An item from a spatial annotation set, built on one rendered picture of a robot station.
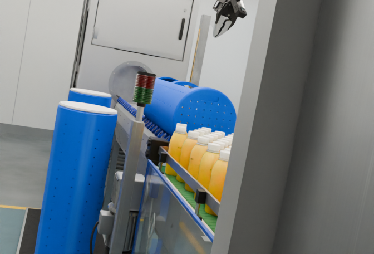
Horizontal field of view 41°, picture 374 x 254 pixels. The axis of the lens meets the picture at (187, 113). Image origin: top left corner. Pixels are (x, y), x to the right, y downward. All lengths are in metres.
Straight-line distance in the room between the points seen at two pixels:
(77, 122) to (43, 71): 4.84
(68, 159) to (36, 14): 4.93
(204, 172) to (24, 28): 5.79
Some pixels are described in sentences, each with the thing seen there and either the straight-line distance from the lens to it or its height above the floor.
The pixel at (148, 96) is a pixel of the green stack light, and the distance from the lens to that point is 1.59.
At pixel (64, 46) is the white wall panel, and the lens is 7.11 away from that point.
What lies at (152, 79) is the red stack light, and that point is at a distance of 1.59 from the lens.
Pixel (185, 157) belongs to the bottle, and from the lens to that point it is 1.74.
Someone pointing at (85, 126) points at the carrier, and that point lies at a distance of 2.30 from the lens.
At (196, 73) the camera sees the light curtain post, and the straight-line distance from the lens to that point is 3.57.
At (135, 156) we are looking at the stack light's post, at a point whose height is 0.98.
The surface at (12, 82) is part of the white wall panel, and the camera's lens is 7.16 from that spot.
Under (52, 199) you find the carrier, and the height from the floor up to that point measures 0.59.
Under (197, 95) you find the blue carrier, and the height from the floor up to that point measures 1.19.
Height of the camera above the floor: 1.28
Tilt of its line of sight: 5 degrees down
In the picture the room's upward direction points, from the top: 10 degrees clockwise
